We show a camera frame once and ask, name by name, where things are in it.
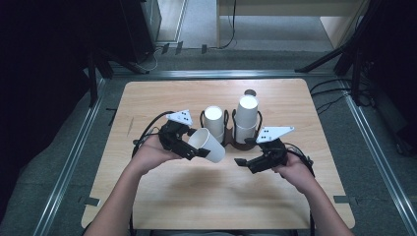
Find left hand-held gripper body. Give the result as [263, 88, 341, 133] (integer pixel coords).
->
[158, 109, 198, 161]

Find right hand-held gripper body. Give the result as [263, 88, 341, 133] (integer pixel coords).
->
[247, 126, 295, 175]

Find single white paper cup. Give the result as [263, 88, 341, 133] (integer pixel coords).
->
[187, 127, 226, 164]

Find dark wooden cup holder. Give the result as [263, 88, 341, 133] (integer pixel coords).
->
[199, 108, 264, 151]

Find stack of white paper cups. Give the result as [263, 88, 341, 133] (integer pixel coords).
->
[204, 105, 227, 144]
[234, 94, 260, 145]

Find person's right hand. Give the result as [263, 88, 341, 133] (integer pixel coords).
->
[273, 152, 318, 195]

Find person's left hand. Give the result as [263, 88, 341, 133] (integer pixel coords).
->
[132, 134, 183, 176]

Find black metal stand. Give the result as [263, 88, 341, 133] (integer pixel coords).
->
[86, 48, 150, 108]

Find black tripod stand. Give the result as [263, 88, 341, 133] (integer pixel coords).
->
[294, 0, 378, 107]

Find black cabinet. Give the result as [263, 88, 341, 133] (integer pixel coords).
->
[119, 0, 162, 64]

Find light wooden furniture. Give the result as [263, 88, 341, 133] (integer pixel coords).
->
[215, 0, 372, 50]

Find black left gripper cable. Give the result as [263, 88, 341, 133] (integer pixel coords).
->
[131, 110, 175, 159]

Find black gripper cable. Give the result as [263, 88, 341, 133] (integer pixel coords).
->
[131, 110, 175, 159]
[283, 142, 317, 179]

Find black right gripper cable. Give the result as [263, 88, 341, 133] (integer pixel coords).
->
[283, 142, 317, 179]

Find aluminium floor rail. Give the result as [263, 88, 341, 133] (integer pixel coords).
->
[109, 68, 340, 81]
[32, 78, 107, 236]
[338, 78, 417, 236]

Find white floor cable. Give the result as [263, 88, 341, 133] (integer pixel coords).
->
[136, 45, 165, 73]

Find black floor cable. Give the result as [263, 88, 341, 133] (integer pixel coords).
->
[309, 78, 362, 116]

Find thin black hanging cable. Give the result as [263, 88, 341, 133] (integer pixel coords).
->
[217, 0, 238, 50]

